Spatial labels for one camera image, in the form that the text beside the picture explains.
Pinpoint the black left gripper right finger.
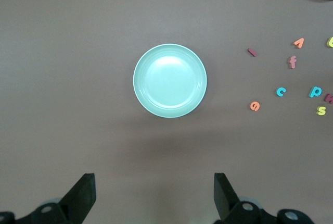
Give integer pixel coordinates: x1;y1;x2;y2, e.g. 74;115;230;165
214;173;315;224

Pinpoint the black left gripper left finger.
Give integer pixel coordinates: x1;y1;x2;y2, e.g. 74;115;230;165
0;173;96;224

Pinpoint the green plate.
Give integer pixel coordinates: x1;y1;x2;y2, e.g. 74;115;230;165
133;43;208;119

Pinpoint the teal foam letter p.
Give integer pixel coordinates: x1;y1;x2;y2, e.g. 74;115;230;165
309;85;323;98

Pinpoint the brown table cover sheet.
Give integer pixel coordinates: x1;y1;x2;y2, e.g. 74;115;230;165
0;0;333;224

